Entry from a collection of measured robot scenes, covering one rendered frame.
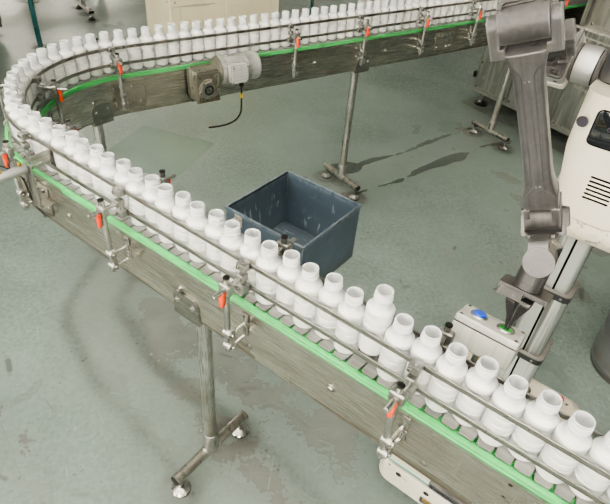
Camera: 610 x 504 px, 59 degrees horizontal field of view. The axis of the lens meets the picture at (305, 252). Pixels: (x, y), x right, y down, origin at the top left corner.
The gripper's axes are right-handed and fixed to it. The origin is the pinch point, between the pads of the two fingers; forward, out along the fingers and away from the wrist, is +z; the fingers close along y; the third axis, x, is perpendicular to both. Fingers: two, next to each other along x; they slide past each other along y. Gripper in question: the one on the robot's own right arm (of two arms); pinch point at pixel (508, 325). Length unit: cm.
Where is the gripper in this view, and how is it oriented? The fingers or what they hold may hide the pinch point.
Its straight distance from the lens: 122.3
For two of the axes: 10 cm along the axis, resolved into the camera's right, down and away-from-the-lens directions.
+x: 5.4, -1.7, 8.2
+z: -2.8, 8.9, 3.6
